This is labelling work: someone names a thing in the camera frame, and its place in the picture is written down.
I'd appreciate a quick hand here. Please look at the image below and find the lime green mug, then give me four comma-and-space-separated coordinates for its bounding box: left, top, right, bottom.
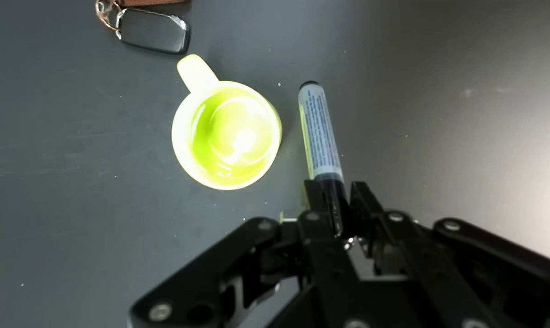
169, 53, 284, 193

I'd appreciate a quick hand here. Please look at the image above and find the black car key fob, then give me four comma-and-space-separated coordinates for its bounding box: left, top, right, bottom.
114, 6, 192, 55

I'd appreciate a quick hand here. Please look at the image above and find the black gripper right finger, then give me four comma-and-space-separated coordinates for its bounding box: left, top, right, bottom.
345, 179, 550, 328

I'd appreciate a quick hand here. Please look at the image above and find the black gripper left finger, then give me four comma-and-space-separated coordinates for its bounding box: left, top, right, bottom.
127, 179, 349, 328

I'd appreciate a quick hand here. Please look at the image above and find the dark marker pen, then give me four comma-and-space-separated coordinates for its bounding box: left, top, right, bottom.
294, 79, 349, 239

